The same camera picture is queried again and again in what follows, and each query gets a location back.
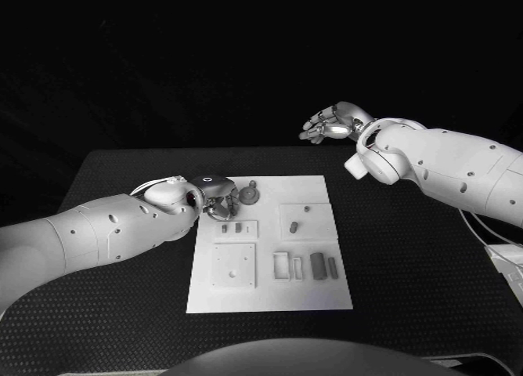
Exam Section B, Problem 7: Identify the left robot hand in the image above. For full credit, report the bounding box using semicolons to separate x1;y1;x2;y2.
189;175;241;222

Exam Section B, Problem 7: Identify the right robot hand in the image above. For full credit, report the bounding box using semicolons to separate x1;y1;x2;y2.
298;101;376;145

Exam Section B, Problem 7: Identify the white task board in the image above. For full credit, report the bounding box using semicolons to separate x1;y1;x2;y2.
184;175;355;314

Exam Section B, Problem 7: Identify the grey gear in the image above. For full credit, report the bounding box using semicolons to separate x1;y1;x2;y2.
238;180;262;206

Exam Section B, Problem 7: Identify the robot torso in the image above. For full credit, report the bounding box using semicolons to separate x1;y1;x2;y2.
157;337;469;376

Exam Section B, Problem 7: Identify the white cable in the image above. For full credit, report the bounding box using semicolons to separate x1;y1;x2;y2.
130;175;187;197
458;208;523;269
467;211;523;254

